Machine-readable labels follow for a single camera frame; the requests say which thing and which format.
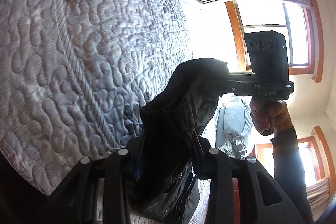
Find wooden bed headboard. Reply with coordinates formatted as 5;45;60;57
231;177;240;224

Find large wooden framed window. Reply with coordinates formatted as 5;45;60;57
217;0;324;83

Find light blue folded duvet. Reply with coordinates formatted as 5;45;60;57
215;95;256;161

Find grey quilted bedspread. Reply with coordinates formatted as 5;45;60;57
0;0;218;224

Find black quilted pants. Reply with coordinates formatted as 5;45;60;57
134;57;229;224

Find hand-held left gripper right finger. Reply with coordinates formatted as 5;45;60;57
193;135;306;224

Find person's right forearm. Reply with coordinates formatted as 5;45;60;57
270;126;314;224

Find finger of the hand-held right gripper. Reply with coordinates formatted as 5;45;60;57
219;71;252;95

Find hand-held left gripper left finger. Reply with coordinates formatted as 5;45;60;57
49;136;144;224

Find small wooden framed window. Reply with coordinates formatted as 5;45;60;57
256;126;332;188

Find grey striped curtain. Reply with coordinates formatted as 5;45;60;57
306;178;332;206

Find person's right hand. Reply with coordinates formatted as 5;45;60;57
249;99;292;135

